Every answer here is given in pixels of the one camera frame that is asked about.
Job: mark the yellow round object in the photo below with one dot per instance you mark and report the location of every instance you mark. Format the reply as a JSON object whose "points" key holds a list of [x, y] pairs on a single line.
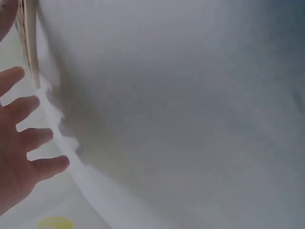
{"points": [[56, 223]]}

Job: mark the person's left thumb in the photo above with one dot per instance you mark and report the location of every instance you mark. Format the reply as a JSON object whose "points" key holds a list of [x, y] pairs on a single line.
{"points": [[7, 16]]}

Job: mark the person's left hand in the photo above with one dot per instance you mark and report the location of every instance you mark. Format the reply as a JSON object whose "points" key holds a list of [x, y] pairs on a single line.
{"points": [[12, 162]]}

